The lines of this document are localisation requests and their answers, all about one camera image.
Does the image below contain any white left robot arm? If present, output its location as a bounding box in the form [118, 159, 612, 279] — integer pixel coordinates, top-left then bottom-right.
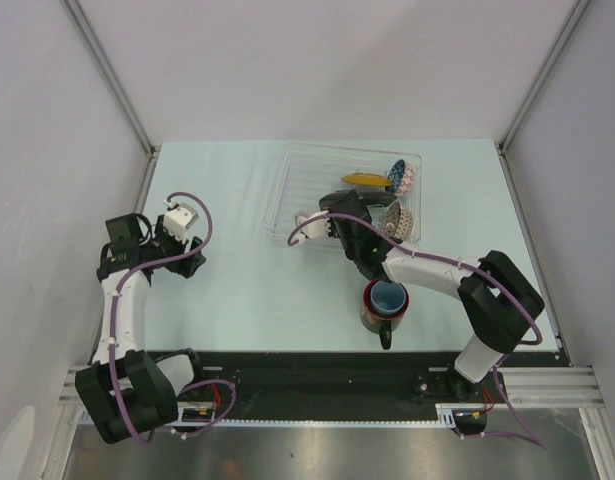
[75, 204, 208, 444]

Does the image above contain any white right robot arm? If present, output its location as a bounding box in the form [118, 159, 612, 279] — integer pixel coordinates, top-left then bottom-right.
[319, 190, 545, 401]

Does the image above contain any clear wire dish rack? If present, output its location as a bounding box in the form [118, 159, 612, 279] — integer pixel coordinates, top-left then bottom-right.
[264, 143, 422, 246]

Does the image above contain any brown lattice pattern bowl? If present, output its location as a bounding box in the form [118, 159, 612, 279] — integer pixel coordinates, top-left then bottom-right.
[382, 202, 415, 241]

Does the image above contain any light blue cup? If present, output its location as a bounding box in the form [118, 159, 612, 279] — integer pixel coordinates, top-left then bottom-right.
[369, 281, 408, 317]

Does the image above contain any blue triangle pattern bowl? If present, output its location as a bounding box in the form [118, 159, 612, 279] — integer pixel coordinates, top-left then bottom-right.
[385, 159, 415, 197]

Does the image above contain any yellow round plate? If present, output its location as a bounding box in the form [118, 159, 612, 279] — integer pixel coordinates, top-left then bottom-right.
[341, 172, 393, 188]

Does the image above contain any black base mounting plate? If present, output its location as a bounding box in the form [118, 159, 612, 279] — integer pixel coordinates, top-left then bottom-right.
[151, 349, 571, 424]

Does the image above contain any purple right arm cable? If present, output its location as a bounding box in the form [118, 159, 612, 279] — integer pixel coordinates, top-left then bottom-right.
[286, 213, 548, 449]

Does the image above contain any black floral square plate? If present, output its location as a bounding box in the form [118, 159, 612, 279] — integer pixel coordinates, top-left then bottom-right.
[359, 190, 397, 207]

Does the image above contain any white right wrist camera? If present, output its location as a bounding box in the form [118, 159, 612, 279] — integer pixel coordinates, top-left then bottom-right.
[288, 210, 333, 245]

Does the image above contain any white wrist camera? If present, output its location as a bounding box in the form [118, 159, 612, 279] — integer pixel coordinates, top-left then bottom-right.
[288, 210, 333, 245]
[162, 201, 198, 244]

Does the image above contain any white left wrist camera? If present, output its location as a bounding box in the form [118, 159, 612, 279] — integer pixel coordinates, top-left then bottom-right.
[162, 201, 198, 244]

